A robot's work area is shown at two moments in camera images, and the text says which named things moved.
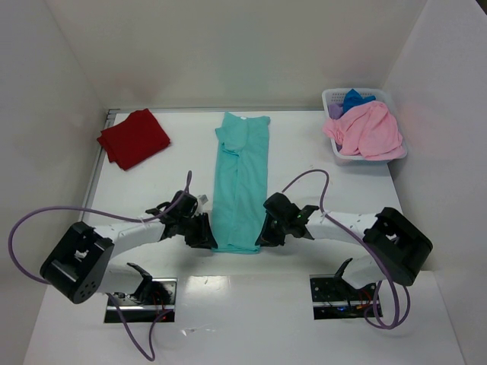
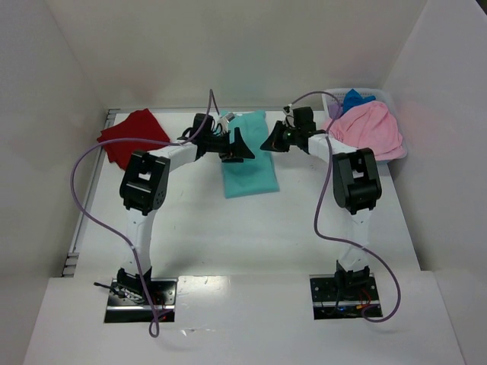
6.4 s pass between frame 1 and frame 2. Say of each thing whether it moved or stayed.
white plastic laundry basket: stayed
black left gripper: moved
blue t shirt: stayed
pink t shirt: stayed
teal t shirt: moved
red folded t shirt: stayed
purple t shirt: stayed
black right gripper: moved
